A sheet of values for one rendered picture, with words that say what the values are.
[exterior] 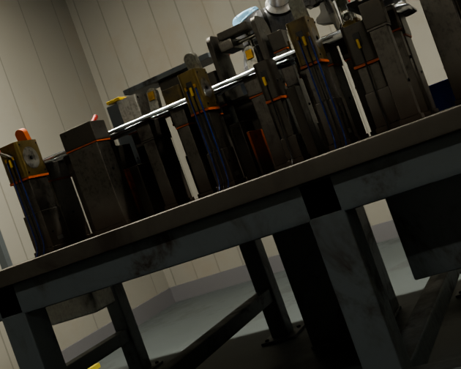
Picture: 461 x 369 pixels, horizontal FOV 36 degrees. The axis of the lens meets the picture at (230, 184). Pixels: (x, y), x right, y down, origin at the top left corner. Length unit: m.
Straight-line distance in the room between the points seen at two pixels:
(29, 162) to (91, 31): 3.44
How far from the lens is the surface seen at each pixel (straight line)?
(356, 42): 1.83
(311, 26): 1.88
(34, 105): 4.96
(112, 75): 5.57
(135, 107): 2.46
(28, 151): 2.33
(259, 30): 2.32
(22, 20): 5.27
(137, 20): 5.47
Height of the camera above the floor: 0.71
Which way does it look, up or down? level
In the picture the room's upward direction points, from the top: 20 degrees counter-clockwise
